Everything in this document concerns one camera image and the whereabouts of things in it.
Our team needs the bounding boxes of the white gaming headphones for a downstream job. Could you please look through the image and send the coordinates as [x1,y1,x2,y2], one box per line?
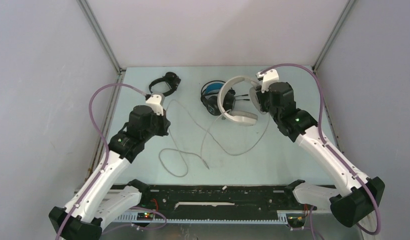
[158,75,271,178]

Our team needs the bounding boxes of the small black headphones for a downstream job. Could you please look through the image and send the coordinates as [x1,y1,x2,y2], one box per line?
[148,71,181,97]

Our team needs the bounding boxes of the large black blue headphones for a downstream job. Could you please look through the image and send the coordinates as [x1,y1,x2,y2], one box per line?
[200,80,250,116]

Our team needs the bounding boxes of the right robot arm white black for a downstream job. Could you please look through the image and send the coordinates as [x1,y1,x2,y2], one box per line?
[250,82,386,228]

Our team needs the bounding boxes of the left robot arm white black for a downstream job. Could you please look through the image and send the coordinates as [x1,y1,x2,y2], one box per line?
[48,103,171,240]

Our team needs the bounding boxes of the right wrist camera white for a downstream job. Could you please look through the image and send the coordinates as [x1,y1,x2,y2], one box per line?
[256,69,280,93]

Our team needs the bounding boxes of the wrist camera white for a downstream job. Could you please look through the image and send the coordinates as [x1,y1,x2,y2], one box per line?
[256,69,280,93]
[145,93,165,116]

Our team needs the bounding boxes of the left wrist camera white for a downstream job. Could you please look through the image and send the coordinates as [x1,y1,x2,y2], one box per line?
[145,93,165,116]

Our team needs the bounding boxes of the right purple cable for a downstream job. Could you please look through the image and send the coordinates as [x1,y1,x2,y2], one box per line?
[259,63,382,240]

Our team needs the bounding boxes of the purple cable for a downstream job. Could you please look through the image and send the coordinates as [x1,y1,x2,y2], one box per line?
[259,63,382,240]
[55,82,168,240]

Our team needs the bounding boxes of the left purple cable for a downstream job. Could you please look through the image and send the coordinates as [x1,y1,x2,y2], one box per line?
[55,82,168,240]

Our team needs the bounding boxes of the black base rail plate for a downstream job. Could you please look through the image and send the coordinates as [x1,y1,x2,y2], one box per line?
[105,184,317,221]

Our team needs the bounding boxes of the white slotted cable duct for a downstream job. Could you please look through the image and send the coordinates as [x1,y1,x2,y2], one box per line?
[112,211,306,225]

